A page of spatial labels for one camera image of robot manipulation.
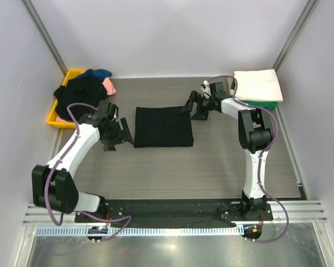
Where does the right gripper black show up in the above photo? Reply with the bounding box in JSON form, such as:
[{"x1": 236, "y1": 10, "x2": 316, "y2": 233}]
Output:
[{"x1": 179, "y1": 92, "x2": 214, "y2": 121}]

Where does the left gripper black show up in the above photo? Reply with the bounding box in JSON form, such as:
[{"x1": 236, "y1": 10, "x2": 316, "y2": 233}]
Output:
[{"x1": 101, "y1": 117, "x2": 132, "y2": 151}]

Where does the black t shirt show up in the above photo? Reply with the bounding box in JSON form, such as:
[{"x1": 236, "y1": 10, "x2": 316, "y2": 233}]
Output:
[{"x1": 134, "y1": 106, "x2": 194, "y2": 148}]

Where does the yellow plastic bin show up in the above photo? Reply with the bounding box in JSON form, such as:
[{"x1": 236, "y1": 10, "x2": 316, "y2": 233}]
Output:
[{"x1": 46, "y1": 69, "x2": 105, "y2": 131}]

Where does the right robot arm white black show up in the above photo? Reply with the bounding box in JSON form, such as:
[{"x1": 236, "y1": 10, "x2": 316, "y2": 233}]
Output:
[{"x1": 180, "y1": 75, "x2": 278, "y2": 220}]

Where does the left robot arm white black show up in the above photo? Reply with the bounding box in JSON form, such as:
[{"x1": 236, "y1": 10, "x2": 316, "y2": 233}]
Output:
[{"x1": 31, "y1": 101, "x2": 133, "y2": 223}]

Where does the pink shirt in bin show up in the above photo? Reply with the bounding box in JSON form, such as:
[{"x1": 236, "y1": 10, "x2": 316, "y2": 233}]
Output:
[{"x1": 56, "y1": 78, "x2": 117, "y2": 123}]

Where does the black shirt in bin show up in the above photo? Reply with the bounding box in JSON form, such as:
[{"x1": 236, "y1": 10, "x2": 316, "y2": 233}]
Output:
[{"x1": 53, "y1": 77, "x2": 109, "y2": 122}]

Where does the blue shirt in bin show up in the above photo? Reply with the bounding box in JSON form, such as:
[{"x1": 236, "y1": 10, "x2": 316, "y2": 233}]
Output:
[{"x1": 76, "y1": 68, "x2": 112, "y2": 82}]

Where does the folded white t shirt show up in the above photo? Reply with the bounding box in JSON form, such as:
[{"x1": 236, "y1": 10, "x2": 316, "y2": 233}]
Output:
[{"x1": 233, "y1": 69, "x2": 283, "y2": 102}]

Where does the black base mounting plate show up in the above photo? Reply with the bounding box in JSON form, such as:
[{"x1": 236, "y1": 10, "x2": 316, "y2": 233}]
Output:
[{"x1": 73, "y1": 199, "x2": 273, "y2": 241}]

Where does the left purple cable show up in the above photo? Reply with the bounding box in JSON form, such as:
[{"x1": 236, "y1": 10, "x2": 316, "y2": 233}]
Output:
[{"x1": 44, "y1": 102, "x2": 132, "y2": 256}]

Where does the slotted cable duct strip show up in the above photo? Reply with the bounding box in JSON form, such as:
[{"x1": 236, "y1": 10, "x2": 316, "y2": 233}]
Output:
[{"x1": 36, "y1": 225, "x2": 244, "y2": 238}]

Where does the right aluminium frame post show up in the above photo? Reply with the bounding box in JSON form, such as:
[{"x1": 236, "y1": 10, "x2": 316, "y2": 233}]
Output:
[{"x1": 273, "y1": 0, "x2": 319, "y2": 72}]

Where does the aluminium frame post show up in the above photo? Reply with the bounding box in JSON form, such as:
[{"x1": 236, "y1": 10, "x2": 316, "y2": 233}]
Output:
[
  {"x1": 273, "y1": 0, "x2": 319, "y2": 72},
  {"x1": 21, "y1": 0, "x2": 68, "y2": 77}
]

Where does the left aluminium frame post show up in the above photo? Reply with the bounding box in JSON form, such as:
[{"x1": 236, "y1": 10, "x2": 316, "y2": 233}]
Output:
[{"x1": 21, "y1": 0, "x2": 68, "y2": 77}]

